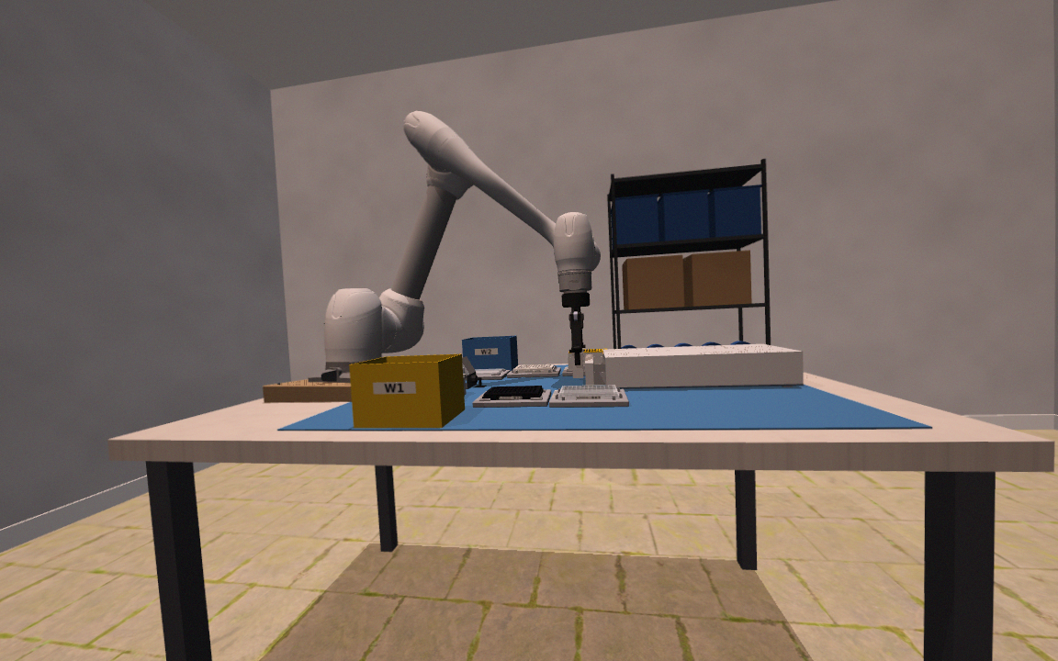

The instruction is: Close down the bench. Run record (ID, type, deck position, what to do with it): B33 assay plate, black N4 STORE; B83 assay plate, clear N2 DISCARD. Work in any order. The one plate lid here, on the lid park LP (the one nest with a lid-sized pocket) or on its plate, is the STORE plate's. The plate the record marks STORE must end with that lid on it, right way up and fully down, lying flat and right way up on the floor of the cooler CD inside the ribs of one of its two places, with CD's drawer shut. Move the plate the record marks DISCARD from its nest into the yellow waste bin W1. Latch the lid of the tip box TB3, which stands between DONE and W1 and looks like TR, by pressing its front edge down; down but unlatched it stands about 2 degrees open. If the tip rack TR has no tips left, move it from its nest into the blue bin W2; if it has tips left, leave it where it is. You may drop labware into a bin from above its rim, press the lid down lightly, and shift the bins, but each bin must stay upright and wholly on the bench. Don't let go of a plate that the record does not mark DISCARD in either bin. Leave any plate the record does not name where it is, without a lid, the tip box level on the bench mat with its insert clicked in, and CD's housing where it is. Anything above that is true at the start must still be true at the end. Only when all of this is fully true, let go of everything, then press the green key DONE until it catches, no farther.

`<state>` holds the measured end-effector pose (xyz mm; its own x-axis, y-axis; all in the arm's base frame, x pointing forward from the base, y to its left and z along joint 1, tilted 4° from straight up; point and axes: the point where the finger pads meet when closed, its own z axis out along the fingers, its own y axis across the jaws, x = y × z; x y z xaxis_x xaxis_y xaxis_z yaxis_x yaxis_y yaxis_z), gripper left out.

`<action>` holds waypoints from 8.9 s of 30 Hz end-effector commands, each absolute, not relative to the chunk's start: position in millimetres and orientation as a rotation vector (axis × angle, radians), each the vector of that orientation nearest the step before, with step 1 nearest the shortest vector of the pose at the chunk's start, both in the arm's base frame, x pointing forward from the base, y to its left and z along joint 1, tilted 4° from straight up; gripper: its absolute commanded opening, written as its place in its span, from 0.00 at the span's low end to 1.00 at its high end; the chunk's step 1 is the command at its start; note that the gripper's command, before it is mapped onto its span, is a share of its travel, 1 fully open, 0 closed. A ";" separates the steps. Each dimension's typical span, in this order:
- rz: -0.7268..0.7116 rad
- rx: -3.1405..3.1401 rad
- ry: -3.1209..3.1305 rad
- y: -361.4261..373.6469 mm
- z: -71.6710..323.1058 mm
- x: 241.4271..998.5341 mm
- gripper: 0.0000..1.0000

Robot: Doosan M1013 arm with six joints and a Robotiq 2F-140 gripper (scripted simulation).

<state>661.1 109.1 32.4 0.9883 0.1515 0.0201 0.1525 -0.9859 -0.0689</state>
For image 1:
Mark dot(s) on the blue bench mat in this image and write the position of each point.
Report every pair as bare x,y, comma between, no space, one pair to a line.
652,409

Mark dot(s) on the black assay plate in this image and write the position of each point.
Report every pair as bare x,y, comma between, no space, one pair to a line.
509,393

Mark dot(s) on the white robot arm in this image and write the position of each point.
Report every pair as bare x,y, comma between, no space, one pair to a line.
360,326

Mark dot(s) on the yellow open-top bin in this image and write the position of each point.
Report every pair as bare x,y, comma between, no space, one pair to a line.
416,391

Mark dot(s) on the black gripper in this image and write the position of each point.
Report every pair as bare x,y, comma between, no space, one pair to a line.
575,301

